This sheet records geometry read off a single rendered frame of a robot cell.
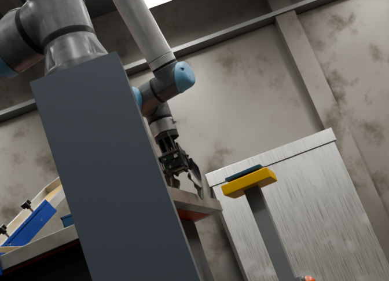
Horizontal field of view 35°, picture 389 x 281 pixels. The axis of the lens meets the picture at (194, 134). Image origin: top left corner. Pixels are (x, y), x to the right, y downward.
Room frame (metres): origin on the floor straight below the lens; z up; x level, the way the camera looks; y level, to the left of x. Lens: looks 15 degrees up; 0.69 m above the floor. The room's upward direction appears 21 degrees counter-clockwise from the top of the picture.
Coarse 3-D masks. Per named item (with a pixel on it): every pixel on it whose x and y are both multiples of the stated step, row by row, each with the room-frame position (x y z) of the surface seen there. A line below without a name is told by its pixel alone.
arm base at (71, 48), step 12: (48, 36) 1.16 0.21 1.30; (60, 36) 1.15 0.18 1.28; (72, 36) 1.15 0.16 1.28; (84, 36) 1.16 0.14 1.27; (96, 36) 1.21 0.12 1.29; (48, 48) 1.16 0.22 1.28; (60, 48) 1.15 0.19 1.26; (72, 48) 1.14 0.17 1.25; (84, 48) 1.15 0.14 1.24; (96, 48) 1.17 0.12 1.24; (48, 60) 1.17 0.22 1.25; (60, 60) 1.14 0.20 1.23; (72, 60) 1.13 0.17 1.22; (84, 60) 1.14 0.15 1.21; (48, 72) 1.15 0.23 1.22
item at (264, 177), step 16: (256, 176) 1.56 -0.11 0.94; (272, 176) 1.59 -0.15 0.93; (224, 192) 1.58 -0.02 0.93; (240, 192) 1.63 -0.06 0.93; (256, 192) 1.61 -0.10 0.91; (256, 208) 1.61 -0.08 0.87; (272, 224) 1.61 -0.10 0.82; (272, 240) 1.61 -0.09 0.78; (272, 256) 1.61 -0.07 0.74; (288, 272) 1.61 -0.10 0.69
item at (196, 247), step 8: (184, 224) 1.88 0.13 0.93; (192, 224) 1.97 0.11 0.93; (192, 232) 1.94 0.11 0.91; (192, 240) 1.91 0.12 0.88; (192, 248) 1.88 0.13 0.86; (200, 248) 1.97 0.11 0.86; (200, 256) 1.95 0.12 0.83; (200, 264) 1.92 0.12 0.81; (200, 272) 1.88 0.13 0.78; (208, 272) 1.97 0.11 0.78; (208, 280) 1.95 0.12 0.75
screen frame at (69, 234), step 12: (180, 192) 1.61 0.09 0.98; (180, 204) 1.62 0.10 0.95; (192, 204) 1.70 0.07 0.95; (204, 204) 1.84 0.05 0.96; (216, 204) 2.00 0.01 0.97; (72, 228) 1.55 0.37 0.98; (36, 240) 1.57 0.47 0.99; (48, 240) 1.56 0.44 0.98; (60, 240) 1.55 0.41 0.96; (72, 240) 1.55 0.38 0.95; (12, 252) 1.58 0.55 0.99; (24, 252) 1.57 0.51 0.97; (36, 252) 1.57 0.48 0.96; (48, 252) 1.58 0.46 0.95; (0, 264) 1.59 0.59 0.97; (12, 264) 1.58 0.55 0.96
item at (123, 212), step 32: (96, 64) 1.12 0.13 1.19; (64, 96) 1.12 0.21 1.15; (96, 96) 1.12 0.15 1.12; (128, 96) 1.12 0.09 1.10; (64, 128) 1.12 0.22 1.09; (96, 128) 1.12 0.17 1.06; (128, 128) 1.12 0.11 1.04; (64, 160) 1.11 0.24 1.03; (96, 160) 1.12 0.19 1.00; (128, 160) 1.12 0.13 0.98; (64, 192) 1.12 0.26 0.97; (96, 192) 1.12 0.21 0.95; (128, 192) 1.12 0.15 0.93; (160, 192) 1.12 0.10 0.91; (96, 224) 1.12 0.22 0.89; (128, 224) 1.12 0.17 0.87; (160, 224) 1.12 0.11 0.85; (96, 256) 1.11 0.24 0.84; (128, 256) 1.12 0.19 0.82; (160, 256) 1.12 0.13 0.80; (192, 256) 1.22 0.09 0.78
